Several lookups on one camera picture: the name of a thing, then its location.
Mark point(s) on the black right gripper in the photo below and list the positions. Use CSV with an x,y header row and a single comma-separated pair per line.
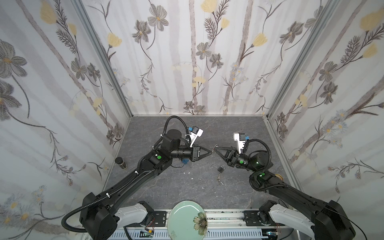
x,y
230,156

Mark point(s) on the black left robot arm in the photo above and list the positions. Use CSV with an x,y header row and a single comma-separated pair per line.
x,y
102,214

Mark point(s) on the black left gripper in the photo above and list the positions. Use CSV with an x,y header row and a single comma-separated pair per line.
x,y
195,153

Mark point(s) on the silver key bunch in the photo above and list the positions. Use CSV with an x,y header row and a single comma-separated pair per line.
x,y
214,148

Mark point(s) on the green floral plate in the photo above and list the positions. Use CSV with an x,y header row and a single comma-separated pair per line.
x,y
187,221

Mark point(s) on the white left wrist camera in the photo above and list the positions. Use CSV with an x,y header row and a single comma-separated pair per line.
x,y
194,133

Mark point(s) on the black cylindrical container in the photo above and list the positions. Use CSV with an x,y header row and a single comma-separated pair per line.
x,y
121,163

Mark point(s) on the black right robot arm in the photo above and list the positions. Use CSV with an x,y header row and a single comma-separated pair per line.
x,y
315,218

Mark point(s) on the round tin can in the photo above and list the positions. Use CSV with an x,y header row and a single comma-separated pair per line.
x,y
279,177

